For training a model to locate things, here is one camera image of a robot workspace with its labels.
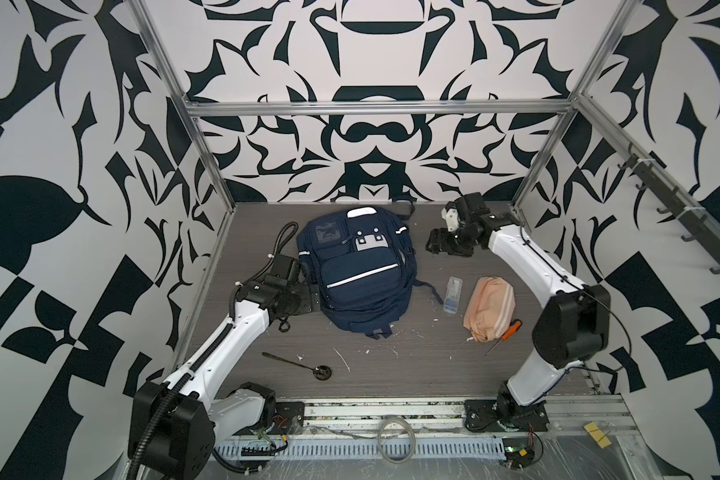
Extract peach fabric pencil case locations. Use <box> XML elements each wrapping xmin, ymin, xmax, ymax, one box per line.
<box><xmin>463</xmin><ymin>277</ymin><xmax>516</xmax><ymax>343</ymax></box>

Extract navy blue student backpack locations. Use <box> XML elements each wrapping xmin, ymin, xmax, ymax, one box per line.
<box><xmin>297</xmin><ymin>206</ymin><xmax>444</xmax><ymax>340</ymax></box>

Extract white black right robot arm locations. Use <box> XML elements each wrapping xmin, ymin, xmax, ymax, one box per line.
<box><xmin>426</xmin><ymin>207</ymin><xmax>615</xmax><ymax>419</ymax></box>

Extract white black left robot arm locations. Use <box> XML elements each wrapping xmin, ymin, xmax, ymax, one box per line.
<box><xmin>124</xmin><ymin>221</ymin><xmax>313</xmax><ymax>479</ymax></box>

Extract clear plastic pen box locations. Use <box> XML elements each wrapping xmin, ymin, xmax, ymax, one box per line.
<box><xmin>443</xmin><ymin>276</ymin><xmax>463</xmax><ymax>315</ymax></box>

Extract black metal spoon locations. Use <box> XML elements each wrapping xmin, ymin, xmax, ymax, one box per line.
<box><xmin>261</xmin><ymin>352</ymin><xmax>333</xmax><ymax>381</ymax></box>

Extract green lit circuit board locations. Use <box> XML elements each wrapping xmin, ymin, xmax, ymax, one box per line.
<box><xmin>500</xmin><ymin>435</ymin><xmax>544</xmax><ymax>471</ymax></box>

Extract grey coat hook rack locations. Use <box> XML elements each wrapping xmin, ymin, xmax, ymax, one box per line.
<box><xmin>615</xmin><ymin>143</ymin><xmax>720</xmax><ymax>275</ymax></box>

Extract yellow tape pieces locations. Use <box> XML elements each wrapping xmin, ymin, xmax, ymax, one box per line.
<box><xmin>583</xmin><ymin>422</ymin><xmax>612</xmax><ymax>449</ymax></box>

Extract orange handled screwdriver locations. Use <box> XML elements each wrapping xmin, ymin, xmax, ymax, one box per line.
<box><xmin>486</xmin><ymin>319</ymin><xmax>523</xmax><ymax>355</ymax></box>

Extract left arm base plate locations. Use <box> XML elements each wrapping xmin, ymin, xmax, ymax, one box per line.
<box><xmin>261</xmin><ymin>401</ymin><xmax>306</xmax><ymax>435</ymax></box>

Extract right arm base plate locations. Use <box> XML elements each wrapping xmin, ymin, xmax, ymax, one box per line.
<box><xmin>464</xmin><ymin>393</ymin><xmax>549</xmax><ymax>433</ymax></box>

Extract white slotted cable duct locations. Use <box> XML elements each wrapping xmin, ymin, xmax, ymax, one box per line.
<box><xmin>216</xmin><ymin>437</ymin><xmax>505</xmax><ymax>461</ymax></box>

